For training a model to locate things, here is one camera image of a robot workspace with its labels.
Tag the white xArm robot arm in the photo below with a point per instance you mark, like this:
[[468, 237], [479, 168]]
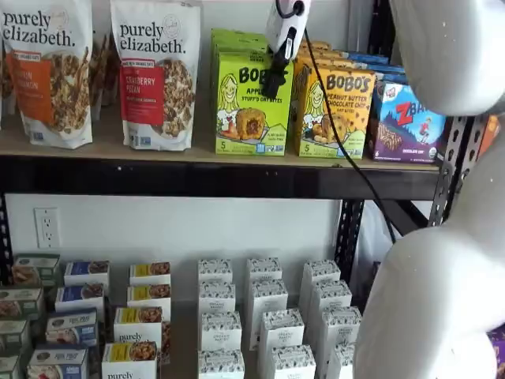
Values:
[[434, 296]]

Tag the purple snack box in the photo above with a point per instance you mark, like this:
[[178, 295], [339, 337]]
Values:
[[498, 349]]

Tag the orange snack box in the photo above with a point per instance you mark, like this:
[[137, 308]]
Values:
[[490, 134]]

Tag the orange label granola bag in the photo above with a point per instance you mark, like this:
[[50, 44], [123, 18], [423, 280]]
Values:
[[47, 79]]

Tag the white floral print carton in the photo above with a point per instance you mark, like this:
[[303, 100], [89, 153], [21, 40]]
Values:
[[221, 329], [217, 296], [292, 363], [268, 296], [215, 270], [264, 268], [339, 325], [321, 272], [221, 365], [282, 329], [342, 361], [331, 296]]

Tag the white granola bag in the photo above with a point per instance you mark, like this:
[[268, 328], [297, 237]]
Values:
[[103, 71]]

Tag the yellow Bobo's peanut butter box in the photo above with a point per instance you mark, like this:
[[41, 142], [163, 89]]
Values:
[[355, 118], [315, 52], [315, 63], [315, 43]]

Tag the wooden shelf board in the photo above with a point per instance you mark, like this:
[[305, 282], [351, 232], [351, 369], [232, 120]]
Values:
[[158, 152]]

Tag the green Bobo's apple pie box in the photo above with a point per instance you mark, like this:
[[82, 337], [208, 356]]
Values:
[[236, 34], [244, 130], [236, 47]]

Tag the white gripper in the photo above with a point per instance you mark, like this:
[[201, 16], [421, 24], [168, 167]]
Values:
[[286, 23]]

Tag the blue white oatmeal box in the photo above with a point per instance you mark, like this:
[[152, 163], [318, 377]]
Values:
[[57, 361], [71, 325], [79, 296], [87, 272]]

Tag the blue purple Zbar box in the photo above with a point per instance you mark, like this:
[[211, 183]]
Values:
[[406, 126], [390, 77], [363, 56], [378, 67]]

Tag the red label granola bag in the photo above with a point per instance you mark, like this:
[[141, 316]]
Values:
[[158, 79]]

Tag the green grey oatmeal box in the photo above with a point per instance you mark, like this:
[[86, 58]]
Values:
[[35, 266], [19, 302], [8, 366], [13, 333]]

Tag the white wall outlet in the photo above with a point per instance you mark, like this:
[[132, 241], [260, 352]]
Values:
[[47, 227]]

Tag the yellow white granola box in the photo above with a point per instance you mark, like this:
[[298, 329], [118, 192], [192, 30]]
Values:
[[130, 359], [148, 294], [138, 323], [150, 272]]

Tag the white cartons group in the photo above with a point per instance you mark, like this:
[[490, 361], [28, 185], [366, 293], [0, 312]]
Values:
[[185, 323]]

